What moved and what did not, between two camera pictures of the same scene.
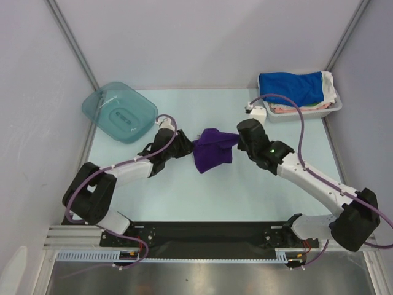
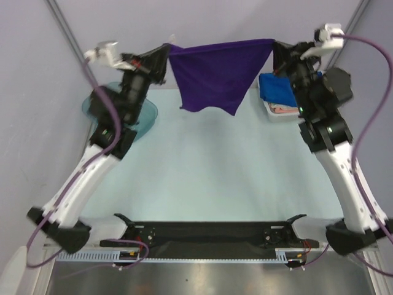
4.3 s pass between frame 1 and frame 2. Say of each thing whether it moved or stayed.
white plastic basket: stayed
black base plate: stayed
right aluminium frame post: stayed
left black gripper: moved
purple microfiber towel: moved
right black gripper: moved
